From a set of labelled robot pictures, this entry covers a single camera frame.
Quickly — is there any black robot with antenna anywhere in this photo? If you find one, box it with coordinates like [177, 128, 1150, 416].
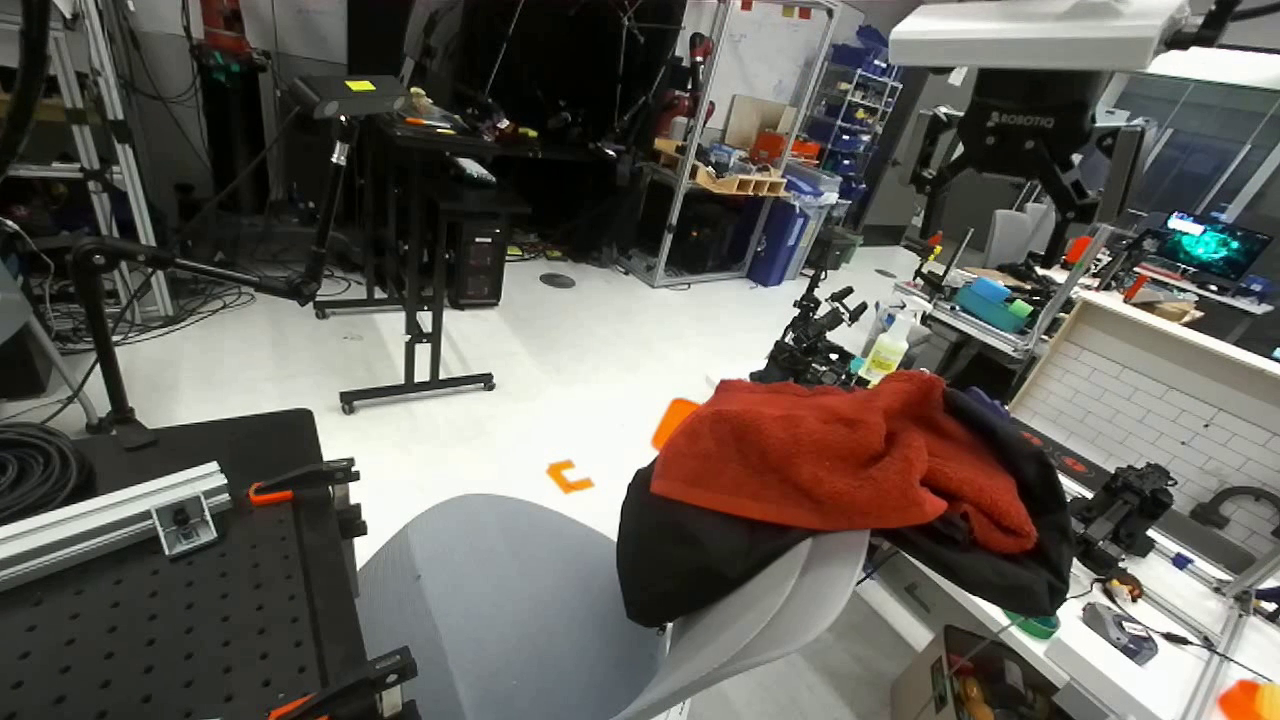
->
[748, 270, 872, 392]

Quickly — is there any gray mesh office chair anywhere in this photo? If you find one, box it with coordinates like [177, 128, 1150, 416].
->
[354, 492, 875, 720]

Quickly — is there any cardboard box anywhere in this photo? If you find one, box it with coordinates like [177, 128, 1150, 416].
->
[888, 622, 1071, 720]

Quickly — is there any white pegboard with wooden frame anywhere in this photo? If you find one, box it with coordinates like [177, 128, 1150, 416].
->
[1005, 292, 1280, 536]

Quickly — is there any white metal shelving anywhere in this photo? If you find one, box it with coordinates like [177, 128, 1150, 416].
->
[0, 0, 177, 326]

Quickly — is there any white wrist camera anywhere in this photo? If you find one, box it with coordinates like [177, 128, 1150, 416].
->
[888, 0, 1190, 77]

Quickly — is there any blue parts drawer shelf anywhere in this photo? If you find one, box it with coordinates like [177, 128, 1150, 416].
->
[803, 22, 912, 216]

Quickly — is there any black curved headband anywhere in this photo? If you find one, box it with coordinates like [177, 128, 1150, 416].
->
[1189, 479, 1280, 536]

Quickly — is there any black clamp with orange handle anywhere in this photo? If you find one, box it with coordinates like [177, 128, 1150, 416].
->
[245, 456, 373, 683]
[264, 650, 418, 720]

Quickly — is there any monitor with teal picture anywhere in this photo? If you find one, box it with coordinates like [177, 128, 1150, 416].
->
[1148, 207, 1276, 292]

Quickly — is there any red cloth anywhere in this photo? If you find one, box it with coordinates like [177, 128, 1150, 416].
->
[647, 370, 1043, 560]

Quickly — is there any black motor device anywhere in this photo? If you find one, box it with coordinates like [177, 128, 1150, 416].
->
[1063, 462, 1180, 580]

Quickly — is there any blue storage crate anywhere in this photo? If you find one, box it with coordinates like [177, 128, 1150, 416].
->
[743, 196, 816, 292]

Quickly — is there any black computer case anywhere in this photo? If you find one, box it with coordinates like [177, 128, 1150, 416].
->
[445, 216, 512, 311]

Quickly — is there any aluminium extrusion bar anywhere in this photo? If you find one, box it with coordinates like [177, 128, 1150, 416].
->
[0, 462, 233, 598]

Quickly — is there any black coiled hose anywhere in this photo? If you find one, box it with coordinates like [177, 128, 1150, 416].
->
[0, 421, 89, 529]

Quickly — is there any gray flat device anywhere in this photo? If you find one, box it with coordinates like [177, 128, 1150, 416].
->
[1075, 598, 1162, 673]

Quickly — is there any orange angular floor piece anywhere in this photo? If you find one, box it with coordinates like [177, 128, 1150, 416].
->
[543, 456, 598, 501]

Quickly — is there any black perforated breadboard table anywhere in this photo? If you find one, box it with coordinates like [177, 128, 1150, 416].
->
[0, 404, 393, 720]

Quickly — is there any metal shelf rack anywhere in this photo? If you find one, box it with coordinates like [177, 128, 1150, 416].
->
[647, 0, 855, 292]

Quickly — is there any orange plastic object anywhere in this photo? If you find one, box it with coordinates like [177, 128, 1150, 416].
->
[1210, 678, 1280, 720]

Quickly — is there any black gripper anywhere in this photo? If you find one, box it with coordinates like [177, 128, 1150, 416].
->
[912, 67, 1148, 258]

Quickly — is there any teal plastic case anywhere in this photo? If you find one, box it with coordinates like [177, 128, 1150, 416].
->
[951, 274, 1039, 338]

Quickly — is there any yellow spray bottle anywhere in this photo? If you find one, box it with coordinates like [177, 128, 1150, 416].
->
[861, 326, 912, 387]

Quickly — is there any metal corner bracket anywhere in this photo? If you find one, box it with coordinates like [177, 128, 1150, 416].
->
[149, 492, 220, 560]

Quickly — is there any black camera pole stand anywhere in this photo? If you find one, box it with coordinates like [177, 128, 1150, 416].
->
[24, 231, 324, 434]

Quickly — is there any orange and black jacket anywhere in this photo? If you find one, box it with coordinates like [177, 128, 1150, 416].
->
[611, 386, 1075, 634]

